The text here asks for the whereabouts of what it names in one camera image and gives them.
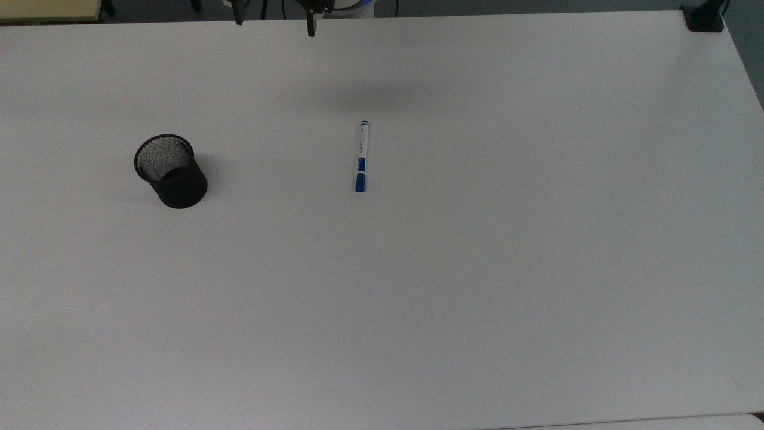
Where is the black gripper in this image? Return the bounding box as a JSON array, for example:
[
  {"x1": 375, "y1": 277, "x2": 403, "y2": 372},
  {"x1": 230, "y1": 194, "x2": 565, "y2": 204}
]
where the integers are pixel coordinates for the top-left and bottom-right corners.
[{"x1": 233, "y1": 0, "x2": 334, "y2": 38}]

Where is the black mesh pen cup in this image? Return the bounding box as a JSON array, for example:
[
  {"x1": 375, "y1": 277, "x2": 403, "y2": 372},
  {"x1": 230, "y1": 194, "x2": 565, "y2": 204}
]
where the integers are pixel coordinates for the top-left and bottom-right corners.
[{"x1": 134, "y1": 134, "x2": 208, "y2": 210}]

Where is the yellow wooden table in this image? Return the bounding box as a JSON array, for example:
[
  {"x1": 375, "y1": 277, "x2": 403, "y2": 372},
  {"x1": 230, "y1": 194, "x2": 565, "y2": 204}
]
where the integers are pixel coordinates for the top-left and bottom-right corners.
[{"x1": 0, "y1": 0, "x2": 103, "y2": 24}]

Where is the black table clamp mount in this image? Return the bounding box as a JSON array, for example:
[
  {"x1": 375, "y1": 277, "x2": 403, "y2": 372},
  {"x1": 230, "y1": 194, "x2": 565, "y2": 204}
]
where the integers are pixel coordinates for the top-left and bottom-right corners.
[{"x1": 680, "y1": 0, "x2": 730, "y2": 32}]

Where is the blue and white marker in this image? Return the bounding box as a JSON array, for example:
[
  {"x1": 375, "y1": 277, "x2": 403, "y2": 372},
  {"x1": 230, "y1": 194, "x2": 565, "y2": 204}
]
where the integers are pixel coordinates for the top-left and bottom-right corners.
[{"x1": 355, "y1": 119, "x2": 371, "y2": 194}]

